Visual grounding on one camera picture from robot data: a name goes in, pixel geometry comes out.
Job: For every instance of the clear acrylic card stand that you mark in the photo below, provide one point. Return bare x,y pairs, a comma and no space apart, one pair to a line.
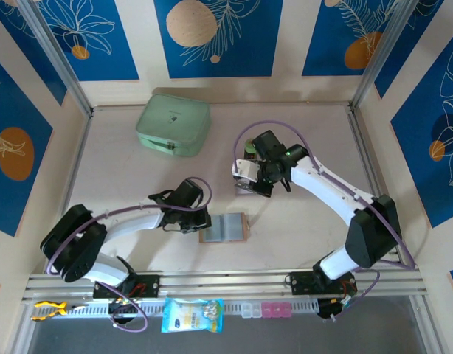
238,193

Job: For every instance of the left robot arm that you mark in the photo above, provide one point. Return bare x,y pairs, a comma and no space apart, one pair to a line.
132,225

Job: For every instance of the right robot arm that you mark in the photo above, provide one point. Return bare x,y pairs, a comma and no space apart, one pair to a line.
322,188

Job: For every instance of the small green can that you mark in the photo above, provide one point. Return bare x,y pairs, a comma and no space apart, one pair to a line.
249,148

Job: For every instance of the green zipper pouch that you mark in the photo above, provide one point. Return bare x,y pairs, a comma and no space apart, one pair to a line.
171,121

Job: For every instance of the blue snack packet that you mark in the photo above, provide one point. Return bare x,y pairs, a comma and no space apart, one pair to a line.
189,317

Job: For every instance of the clear pill box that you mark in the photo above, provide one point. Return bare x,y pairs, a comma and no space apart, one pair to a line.
250,310

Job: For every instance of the pink pill box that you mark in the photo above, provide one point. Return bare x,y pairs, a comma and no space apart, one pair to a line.
276,309

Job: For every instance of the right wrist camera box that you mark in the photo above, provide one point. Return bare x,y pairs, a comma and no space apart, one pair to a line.
245,169

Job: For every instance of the aluminium mounting rail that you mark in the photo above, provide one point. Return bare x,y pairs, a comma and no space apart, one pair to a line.
219,282

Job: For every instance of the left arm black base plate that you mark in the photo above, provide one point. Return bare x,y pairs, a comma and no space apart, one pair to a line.
149,285

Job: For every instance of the aluminium table side rail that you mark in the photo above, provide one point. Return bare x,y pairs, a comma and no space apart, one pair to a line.
78,162
361,136

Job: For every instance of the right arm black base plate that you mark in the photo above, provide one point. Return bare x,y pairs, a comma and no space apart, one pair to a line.
300,284

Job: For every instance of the aluminium frame post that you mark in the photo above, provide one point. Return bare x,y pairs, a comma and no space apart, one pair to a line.
59,59
387,55

